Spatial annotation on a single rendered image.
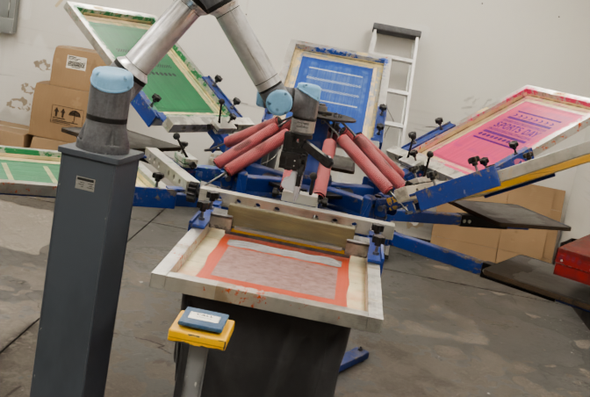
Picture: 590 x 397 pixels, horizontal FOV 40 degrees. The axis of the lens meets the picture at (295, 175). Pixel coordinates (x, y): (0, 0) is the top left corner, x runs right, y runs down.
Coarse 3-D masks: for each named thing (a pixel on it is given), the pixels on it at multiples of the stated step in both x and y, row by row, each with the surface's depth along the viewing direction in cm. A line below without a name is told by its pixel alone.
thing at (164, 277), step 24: (192, 240) 236; (168, 264) 210; (168, 288) 202; (192, 288) 202; (216, 288) 201; (240, 288) 202; (288, 312) 201; (312, 312) 200; (336, 312) 200; (360, 312) 201
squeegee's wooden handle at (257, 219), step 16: (240, 208) 257; (256, 208) 258; (240, 224) 258; (256, 224) 258; (272, 224) 257; (288, 224) 257; (304, 224) 256; (320, 224) 256; (336, 224) 257; (320, 240) 257; (336, 240) 256
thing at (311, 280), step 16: (288, 256) 249; (336, 256) 259; (288, 272) 234; (304, 272) 236; (320, 272) 239; (336, 272) 242; (272, 288) 218; (288, 288) 220; (304, 288) 222; (320, 288) 225; (336, 288) 228; (336, 304) 214
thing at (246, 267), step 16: (224, 240) 255; (240, 240) 258; (256, 240) 261; (208, 256) 235; (224, 256) 237; (240, 256) 240; (256, 256) 243; (272, 256) 246; (208, 272) 221; (224, 272) 223; (240, 272) 226; (256, 272) 228; (272, 272) 231; (256, 288) 215
